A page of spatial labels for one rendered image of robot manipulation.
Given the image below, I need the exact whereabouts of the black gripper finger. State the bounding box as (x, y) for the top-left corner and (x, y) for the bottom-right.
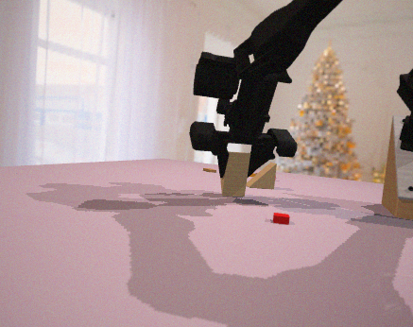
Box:
(248, 145), (275, 177)
(212, 149), (230, 178)

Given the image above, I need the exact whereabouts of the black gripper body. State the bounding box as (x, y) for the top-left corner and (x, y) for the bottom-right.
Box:
(189, 99), (297, 158)

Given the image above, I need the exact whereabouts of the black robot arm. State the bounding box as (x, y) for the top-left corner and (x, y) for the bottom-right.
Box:
(193, 0), (413, 151)

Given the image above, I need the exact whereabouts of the small red block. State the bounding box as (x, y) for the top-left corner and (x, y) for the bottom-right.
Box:
(273, 213), (289, 225)

